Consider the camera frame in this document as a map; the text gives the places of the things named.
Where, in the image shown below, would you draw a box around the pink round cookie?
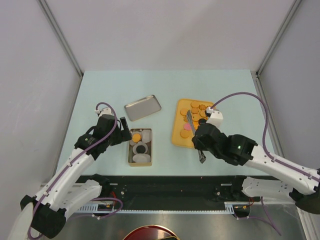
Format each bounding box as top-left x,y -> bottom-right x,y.
183,123 -> 192,131

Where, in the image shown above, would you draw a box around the orange round cookie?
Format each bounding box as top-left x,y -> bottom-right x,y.
180,129 -> 190,139

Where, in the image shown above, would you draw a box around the metal tongs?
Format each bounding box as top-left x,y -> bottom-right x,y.
186,110 -> 207,164

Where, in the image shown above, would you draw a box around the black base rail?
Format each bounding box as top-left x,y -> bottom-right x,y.
69,174 -> 258,211

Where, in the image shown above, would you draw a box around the left aluminium frame post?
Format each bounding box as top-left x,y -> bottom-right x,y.
36,0 -> 84,79

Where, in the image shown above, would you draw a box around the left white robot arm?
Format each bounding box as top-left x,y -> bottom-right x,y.
8,114 -> 132,240

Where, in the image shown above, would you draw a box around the black cookie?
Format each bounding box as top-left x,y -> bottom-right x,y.
136,145 -> 148,154

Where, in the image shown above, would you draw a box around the right aluminium frame post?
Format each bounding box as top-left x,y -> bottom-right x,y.
257,0 -> 303,76

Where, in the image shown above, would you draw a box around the white paper cupcake liner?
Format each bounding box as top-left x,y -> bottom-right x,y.
132,153 -> 151,164

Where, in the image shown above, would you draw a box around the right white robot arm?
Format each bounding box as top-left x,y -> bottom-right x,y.
192,123 -> 320,215

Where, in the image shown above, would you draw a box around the dark red round object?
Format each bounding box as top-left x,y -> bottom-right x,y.
123,225 -> 180,240

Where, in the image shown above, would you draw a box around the aluminium frame post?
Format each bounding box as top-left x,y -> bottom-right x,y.
36,0 -> 84,79
257,0 -> 303,76

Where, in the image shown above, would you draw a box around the silver tin lid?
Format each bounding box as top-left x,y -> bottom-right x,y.
124,95 -> 162,122

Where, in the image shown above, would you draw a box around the yellow cookie tray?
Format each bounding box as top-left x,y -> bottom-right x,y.
171,98 -> 214,149

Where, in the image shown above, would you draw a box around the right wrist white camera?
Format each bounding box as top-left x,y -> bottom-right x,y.
205,106 -> 224,129

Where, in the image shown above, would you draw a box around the white cable duct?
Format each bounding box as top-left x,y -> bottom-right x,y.
62,201 -> 251,215

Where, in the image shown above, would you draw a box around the wrist white camera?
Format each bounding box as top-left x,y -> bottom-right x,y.
94,107 -> 114,117
205,106 -> 224,129

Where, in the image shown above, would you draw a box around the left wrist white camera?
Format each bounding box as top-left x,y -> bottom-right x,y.
94,107 -> 114,117

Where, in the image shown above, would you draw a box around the yellow cookie tin box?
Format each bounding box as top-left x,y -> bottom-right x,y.
127,128 -> 153,167

